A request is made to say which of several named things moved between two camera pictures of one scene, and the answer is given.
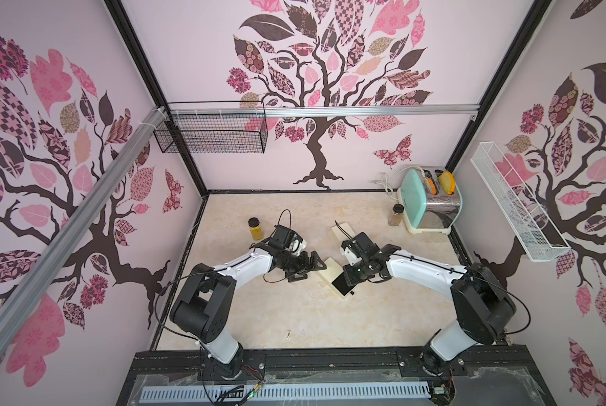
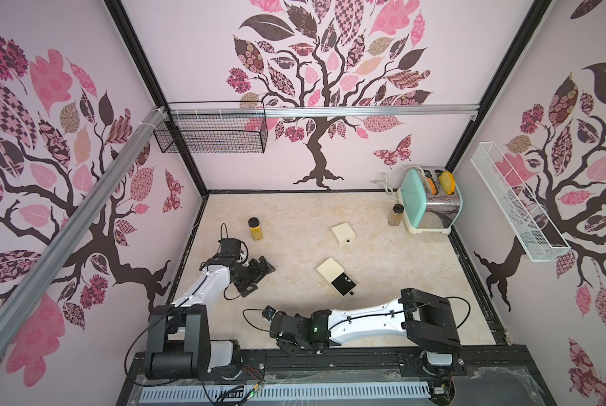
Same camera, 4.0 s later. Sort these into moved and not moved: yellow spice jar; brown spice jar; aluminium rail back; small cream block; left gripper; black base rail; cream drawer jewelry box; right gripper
Moved: left gripper; right gripper; small cream block
Not moved: aluminium rail back; brown spice jar; black base rail; yellow spice jar; cream drawer jewelry box
